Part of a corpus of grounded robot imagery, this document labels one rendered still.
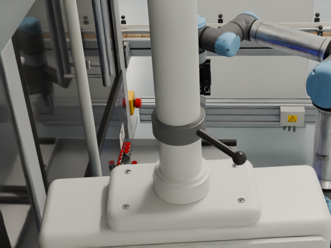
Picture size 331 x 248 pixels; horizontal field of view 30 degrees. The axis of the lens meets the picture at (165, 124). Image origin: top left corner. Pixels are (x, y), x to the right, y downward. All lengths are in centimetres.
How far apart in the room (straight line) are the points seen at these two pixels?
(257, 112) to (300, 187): 207
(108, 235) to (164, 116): 23
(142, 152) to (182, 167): 131
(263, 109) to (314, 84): 145
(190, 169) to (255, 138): 285
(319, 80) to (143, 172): 76
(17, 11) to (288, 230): 61
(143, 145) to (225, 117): 94
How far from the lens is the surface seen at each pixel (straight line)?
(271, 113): 319
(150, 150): 231
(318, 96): 175
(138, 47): 299
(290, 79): 377
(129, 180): 109
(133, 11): 553
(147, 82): 444
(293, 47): 192
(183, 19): 86
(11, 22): 113
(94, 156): 146
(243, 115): 319
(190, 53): 89
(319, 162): 190
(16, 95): 115
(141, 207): 103
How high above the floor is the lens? 228
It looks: 35 degrees down
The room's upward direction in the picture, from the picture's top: 4 degrees counter-clockwise
